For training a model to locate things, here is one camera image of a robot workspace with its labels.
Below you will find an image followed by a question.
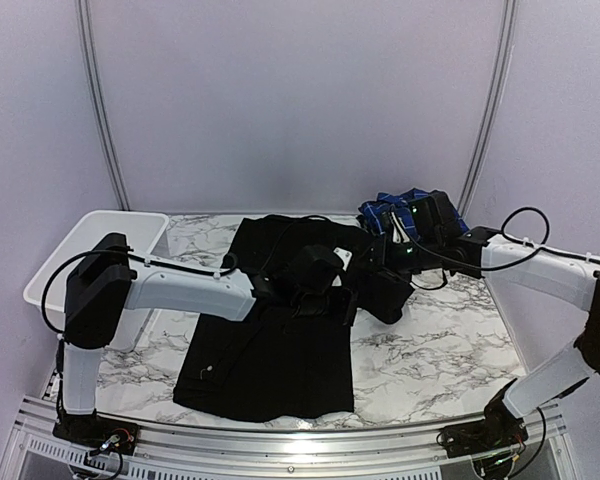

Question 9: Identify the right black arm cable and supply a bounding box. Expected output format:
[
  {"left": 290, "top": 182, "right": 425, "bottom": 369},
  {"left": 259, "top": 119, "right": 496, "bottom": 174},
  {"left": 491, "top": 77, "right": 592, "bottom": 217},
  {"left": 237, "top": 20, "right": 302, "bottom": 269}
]
[{"left": 409, "top": 206, "right": 600, "bottom": 291}]

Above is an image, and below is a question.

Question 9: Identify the aluminium wall profile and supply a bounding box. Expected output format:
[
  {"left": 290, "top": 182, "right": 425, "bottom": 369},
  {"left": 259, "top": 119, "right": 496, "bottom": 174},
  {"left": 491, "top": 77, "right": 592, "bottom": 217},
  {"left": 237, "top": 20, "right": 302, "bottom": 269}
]
[
  {"left": 75, "top": 0, "right": 131, "bottom": 211},
  {"left": 458, "top": 0, "right": 519, "bottom": 217}
]

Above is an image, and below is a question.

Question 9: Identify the left aluminium wall profile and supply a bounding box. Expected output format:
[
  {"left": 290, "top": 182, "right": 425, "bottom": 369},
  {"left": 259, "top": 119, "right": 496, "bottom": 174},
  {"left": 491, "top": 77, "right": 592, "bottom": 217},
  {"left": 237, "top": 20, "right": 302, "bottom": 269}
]
[{"left": 75, "top": 0, "right": 131, "bottom": 211}]

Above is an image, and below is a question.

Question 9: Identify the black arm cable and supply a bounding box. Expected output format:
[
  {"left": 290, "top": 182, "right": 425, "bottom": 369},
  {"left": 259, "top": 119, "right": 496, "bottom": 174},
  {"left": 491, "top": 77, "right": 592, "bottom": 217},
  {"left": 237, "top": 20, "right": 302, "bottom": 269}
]
[
  {"left": 39, "top": 213, "right": 331, "bottom": 336},
  {"left": 409, "top": 206, "right": 600, "bottom": 291}
]

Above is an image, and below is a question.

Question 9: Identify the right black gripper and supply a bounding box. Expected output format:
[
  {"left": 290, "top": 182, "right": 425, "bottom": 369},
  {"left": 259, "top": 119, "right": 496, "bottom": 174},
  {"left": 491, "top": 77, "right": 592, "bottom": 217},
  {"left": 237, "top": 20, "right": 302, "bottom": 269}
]
[{"left": 360, "top": 234, "right": 442, "bottom": 283}]

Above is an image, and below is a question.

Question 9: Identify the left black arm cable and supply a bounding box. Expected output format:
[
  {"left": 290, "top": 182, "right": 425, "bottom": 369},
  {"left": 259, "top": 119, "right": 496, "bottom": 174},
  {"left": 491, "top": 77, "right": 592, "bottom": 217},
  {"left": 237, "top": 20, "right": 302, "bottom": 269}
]
[{"left": 39, "top": 213, "right": 331, "bottom": 336}]

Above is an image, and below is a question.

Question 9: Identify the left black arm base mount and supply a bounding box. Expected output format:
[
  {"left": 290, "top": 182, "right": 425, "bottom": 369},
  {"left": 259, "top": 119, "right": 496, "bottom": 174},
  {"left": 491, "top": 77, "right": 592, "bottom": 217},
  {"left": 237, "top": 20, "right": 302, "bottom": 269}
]
[{"left": 52, "top": 413, "right": 140, "bottom": 455}]

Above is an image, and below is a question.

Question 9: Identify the white plastic laundry basket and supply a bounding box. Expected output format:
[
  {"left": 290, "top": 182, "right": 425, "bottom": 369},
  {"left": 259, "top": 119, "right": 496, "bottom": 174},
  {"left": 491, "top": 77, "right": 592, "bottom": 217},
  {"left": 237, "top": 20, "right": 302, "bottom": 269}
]
[{"left": 22, "top": 210, "right": 171, "bottom": 352}]

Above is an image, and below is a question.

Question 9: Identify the blue plaid folded shirt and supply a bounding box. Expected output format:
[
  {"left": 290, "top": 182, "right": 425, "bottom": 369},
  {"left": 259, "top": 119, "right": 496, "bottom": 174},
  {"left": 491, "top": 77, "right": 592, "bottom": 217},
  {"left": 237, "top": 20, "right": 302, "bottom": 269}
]
[{"left": 357, "top": 188, "right": 469, "bottom": 245}]

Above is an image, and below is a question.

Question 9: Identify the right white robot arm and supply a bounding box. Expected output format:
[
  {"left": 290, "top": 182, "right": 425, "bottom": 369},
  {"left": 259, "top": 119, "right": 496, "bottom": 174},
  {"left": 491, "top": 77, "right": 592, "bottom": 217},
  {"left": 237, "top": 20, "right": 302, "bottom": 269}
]
[{"left": 358, "top": 189, "right": 600, "bottom": 448}]

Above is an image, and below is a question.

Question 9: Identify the black long sleeve shirt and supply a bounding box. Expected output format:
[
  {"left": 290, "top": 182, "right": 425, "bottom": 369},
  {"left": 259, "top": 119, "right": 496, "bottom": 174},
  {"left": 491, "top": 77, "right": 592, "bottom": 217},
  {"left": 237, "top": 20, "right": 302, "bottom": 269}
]
[{"left": 172, "top": 213, "right": 415, "bottom": 424}]

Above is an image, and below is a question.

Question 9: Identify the aluminium table front rail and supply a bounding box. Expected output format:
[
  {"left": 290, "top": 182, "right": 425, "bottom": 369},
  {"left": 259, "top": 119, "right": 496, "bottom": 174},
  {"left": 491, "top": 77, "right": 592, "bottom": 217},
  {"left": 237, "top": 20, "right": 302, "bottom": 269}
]
[{"left": 9, "top": 394, "right": 566, "bottom": 480}]

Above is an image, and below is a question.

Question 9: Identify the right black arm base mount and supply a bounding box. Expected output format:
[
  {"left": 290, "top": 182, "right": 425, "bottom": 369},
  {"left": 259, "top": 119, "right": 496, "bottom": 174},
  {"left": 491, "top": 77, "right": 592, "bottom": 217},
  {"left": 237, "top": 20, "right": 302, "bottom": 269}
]
[{"left": 436, "top": 417, "right": 528, "bottom": 458}]

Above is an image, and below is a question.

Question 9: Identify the right aluminium wall profile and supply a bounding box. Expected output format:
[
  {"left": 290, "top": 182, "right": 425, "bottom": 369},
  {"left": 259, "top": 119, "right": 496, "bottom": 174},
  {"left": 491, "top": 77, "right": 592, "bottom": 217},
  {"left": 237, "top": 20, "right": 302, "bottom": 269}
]
[{"left": 458, "top": 0, "right": 519, "bottom": 217}]

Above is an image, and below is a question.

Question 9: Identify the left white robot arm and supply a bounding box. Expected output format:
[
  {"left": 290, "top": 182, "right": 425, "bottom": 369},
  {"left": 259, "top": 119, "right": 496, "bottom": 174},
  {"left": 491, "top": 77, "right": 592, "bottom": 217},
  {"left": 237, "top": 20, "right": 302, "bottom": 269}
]
[{"left": 49, "top": 232, "right": 353, "bottom": 445}]

